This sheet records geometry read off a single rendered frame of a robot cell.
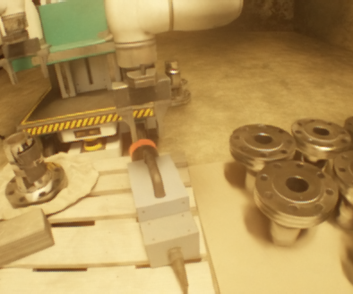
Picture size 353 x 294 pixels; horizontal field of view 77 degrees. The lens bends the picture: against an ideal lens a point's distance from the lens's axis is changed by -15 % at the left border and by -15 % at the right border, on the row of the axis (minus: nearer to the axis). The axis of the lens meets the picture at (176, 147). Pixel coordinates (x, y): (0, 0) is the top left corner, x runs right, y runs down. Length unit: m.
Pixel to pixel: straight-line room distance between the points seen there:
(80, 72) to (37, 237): 0.94
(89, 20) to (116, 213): 0.91
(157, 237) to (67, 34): 1.05
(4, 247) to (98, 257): 0.28
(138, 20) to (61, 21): 0.88
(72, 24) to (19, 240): 0.99
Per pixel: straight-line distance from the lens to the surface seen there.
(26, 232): 0.83
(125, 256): 0.77
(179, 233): 0.65
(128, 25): 0.53
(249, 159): 0.91
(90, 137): 1.23
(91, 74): 1.48
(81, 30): 1.35
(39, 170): 1.01
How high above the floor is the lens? 0.76
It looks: 32 degrees down
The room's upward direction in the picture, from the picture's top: 5 degrees counter-clockwise
